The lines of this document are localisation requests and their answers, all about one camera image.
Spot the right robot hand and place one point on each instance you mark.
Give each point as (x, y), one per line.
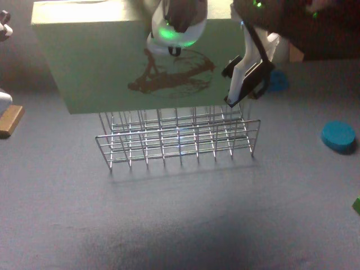
(174, 33)

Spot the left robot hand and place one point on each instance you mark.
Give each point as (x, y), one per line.
(4, 99)

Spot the flat wooden block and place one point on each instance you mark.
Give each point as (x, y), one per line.
(9, 121)

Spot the white rounded block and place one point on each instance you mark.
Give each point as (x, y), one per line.
(279, 47)

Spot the blue toy block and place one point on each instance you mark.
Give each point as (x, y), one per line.
(278, 81)

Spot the small wooden block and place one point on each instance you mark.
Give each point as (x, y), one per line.
(296, 54)

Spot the grey table cloth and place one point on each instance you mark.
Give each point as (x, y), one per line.
(168, 213)

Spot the blue round disc block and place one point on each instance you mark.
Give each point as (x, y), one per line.
(337, 136)

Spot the green toy block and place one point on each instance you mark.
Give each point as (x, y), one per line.
(357, 206)

